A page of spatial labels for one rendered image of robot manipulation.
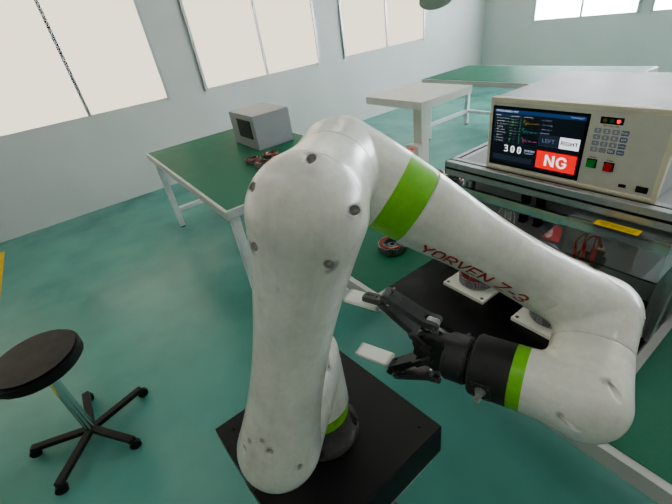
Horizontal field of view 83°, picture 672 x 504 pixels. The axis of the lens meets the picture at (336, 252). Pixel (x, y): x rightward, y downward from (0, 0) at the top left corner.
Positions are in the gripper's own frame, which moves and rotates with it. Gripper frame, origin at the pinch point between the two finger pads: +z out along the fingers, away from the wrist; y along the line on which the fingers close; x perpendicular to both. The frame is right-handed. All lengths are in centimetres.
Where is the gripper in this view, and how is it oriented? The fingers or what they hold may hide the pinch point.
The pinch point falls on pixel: (358, 324)
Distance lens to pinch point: 70.2
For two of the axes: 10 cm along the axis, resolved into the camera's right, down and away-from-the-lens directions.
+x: 5.4, -5.4, 6.4
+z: -8.2, -1.7, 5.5
